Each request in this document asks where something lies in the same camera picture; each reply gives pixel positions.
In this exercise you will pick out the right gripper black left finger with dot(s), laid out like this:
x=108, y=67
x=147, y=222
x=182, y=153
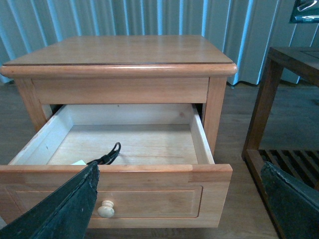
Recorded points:
x=64, y=214

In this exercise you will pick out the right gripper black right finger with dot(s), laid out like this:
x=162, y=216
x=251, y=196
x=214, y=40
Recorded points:
x=294, y=204

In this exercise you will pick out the white charger adapter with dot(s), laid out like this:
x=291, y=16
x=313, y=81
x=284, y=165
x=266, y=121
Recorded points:
x=80, y=162

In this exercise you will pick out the wooden drawer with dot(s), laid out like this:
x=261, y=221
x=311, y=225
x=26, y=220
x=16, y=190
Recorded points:
x=164, y=176

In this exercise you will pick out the dark wooden side table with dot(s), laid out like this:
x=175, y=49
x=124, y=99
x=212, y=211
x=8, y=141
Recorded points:
x=284, y=128

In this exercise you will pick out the wooden nightstand cabinet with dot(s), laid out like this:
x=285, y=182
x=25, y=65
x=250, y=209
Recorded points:
x=150, y=69

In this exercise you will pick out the light grey pleated curtain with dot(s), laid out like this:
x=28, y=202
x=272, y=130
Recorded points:
x=243, y=29

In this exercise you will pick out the dark framed object on wall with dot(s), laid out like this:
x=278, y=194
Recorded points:
x=305, y=11

